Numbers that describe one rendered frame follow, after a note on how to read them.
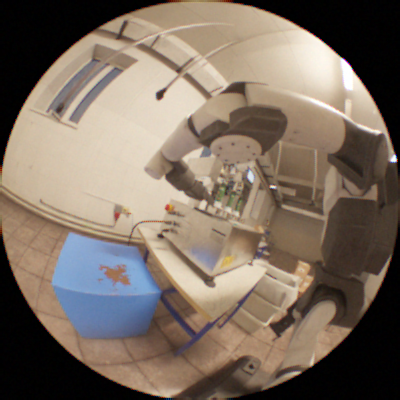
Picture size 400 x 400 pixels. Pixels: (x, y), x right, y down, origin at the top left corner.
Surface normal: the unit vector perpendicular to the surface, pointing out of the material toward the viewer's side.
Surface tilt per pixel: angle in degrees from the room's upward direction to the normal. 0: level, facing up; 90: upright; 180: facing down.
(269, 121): 133
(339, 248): 101
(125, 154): 90
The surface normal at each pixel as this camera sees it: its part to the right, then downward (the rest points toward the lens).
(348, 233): -0.92, -0.17
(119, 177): 0.66, 0.22
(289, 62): -0.36, 0.93
